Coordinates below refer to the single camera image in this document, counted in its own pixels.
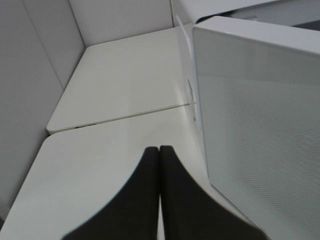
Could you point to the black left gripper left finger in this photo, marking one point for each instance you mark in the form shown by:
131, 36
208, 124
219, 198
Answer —
133, 212

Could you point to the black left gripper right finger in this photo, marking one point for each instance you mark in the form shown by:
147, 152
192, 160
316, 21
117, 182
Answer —
189, 213

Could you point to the white microwave door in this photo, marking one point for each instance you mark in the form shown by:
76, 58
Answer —
275, 191

